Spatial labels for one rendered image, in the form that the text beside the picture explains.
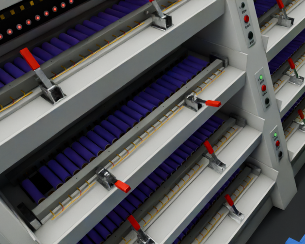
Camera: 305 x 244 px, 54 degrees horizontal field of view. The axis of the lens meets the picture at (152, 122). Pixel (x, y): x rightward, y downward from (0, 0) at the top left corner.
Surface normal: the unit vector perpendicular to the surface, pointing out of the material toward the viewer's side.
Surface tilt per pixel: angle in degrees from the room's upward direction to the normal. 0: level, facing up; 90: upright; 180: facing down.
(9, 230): 90
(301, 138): 21
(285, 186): 90
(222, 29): 90
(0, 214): 90
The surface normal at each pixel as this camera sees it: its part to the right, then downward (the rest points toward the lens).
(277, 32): -0.14, -0.69
